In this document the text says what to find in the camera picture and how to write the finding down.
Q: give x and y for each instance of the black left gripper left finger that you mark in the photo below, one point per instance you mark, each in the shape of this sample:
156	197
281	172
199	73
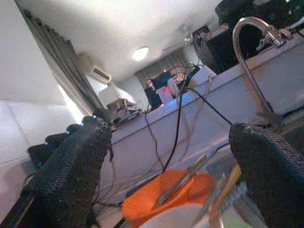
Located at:
71	185

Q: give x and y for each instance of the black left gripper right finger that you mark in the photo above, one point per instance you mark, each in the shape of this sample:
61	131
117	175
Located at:
273	178

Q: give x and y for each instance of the white bowl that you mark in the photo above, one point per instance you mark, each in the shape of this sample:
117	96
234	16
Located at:
178	218

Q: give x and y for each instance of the orange bowl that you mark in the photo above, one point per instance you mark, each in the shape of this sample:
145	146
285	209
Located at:
142	202

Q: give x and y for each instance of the metal fork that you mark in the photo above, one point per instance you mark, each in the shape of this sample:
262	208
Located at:
175	187

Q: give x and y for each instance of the steel gooseneck faucet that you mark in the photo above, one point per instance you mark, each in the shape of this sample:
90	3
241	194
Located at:
247	69

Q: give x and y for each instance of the white air conditioner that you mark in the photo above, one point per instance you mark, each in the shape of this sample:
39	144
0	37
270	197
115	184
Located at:
101	74

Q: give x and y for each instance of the black electronic device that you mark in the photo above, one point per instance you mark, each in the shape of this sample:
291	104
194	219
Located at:
154	95

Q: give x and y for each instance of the grey curtain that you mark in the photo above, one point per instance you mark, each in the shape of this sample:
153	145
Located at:
64	59

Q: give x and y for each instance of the black rectangular box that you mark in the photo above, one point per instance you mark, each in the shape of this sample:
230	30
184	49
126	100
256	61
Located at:
213	54

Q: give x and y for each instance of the round ceiling light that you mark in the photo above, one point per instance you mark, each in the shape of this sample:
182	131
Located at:
140	53

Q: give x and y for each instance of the ceiling fan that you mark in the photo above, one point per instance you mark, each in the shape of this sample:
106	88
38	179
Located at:
185	39

